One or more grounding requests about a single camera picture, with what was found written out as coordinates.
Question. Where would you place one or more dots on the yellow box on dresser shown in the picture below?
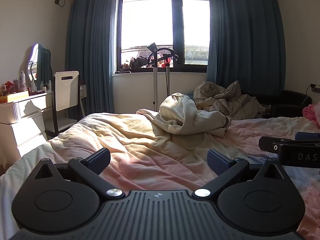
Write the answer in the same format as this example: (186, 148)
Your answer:
(13, 97)

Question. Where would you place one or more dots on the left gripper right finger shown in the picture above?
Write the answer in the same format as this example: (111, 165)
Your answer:
(228, 171)

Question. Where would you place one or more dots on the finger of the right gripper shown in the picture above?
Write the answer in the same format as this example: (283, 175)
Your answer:
(307, 136)
(271, 144)

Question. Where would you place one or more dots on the cream zip-up sweater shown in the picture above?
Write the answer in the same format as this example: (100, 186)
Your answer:
(179, 115)

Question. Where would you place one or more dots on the pastel bed blanket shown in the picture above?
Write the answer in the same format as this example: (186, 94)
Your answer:
(143, 156)

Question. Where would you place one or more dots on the white spray bottle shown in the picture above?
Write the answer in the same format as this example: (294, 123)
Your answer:
(22, 81)

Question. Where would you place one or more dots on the white back chair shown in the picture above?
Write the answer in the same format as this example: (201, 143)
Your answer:
(66, 94)

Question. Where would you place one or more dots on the pink fluffy garment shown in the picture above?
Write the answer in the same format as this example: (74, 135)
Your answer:
(312, 113)

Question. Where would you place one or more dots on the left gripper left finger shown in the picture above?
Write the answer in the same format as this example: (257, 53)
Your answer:
(88, 170)

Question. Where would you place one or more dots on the black sofa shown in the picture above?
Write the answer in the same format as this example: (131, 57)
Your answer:
(285, 103)

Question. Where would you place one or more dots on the black framed window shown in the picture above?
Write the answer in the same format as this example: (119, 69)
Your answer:
(181, 25)

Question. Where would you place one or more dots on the wavy vanity mirror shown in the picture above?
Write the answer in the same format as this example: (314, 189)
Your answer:
(39, 71)

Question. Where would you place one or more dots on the wall power socket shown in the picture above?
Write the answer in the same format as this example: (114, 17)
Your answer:
(315, 88)

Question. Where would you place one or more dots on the garment steamer stand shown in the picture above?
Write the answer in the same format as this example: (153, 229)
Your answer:
(157, 56)

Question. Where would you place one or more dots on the right teal curtain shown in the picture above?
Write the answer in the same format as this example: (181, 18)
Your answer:
(247, 44)

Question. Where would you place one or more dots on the left teal curtain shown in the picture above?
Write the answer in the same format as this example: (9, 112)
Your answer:
(88, 50)

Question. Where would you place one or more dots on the white dresser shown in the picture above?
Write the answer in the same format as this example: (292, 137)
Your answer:
(22, 127)

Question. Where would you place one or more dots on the teal curtain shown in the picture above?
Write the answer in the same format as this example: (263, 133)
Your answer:
(247, 44)
(88, 50)

